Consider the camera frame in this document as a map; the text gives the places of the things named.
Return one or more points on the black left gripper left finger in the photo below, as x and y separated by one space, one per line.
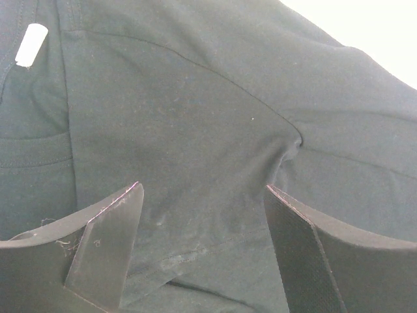
75 264

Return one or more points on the white garment label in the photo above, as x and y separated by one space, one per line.
31 44

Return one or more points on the floral tablecloth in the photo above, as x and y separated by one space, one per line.
385 30

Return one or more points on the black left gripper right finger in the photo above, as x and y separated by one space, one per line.
327 265

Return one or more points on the black t shirt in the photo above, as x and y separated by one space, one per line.
204 103

